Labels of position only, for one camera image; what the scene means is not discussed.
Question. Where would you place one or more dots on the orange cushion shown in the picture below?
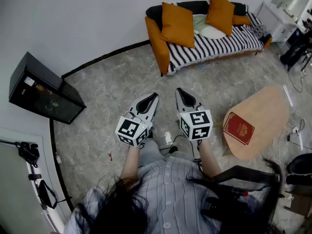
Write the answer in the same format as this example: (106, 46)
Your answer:
(220, 12)
(176, 24)

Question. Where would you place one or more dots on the black round bin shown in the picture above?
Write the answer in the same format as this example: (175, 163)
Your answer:
(301, 164)

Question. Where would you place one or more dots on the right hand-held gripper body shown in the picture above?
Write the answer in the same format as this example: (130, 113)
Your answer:
(197, 124)

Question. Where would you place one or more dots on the oval wooden coffee table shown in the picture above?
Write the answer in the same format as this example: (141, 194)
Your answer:
(263, 111)

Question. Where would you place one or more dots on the light green and white pillow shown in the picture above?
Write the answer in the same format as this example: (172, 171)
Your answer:
(212, 32)

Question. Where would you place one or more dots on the white power strip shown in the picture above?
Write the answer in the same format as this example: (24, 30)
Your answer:
(295, 130)

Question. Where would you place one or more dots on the white cabinet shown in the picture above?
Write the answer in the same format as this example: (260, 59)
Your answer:
(275, 21)

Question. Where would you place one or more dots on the small orange bolster pillow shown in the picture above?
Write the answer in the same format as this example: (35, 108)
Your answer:
(241, 20)

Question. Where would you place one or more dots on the person's striped light blue shirt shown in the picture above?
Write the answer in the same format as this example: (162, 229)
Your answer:
(170, 191)

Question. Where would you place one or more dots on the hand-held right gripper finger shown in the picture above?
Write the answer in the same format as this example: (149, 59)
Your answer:
(178, 101)
(193, 99)

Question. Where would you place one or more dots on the black glass cabinet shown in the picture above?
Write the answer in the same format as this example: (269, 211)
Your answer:
(46, 94)

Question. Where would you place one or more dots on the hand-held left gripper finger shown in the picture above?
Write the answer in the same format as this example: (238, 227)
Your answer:
(133, 106)
(154, 110)

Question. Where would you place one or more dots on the person's right forearm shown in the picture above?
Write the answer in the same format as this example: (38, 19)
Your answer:
(209, 157)

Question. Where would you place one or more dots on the black camera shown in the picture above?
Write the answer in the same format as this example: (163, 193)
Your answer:
(28, 152)

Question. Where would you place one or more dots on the red book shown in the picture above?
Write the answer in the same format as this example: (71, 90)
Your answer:
(237, 128)

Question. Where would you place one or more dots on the small black clip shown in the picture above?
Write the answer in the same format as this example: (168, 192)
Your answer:
(34, 177)

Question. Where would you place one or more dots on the person's left forearm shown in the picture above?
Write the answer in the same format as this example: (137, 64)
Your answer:
(129, 162)

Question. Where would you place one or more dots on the person's grey trousers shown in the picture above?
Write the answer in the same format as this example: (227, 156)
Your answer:
(151, 152)

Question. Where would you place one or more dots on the dark wooden furniture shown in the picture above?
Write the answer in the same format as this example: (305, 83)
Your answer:
(299, 203)

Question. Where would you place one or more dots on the orange sofa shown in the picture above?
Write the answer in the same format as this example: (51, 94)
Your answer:
(158, 50)

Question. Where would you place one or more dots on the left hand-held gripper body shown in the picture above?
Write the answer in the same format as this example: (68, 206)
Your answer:
(128, 129)

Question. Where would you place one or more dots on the grey striped plush toy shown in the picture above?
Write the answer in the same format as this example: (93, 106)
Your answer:
(259, 29)

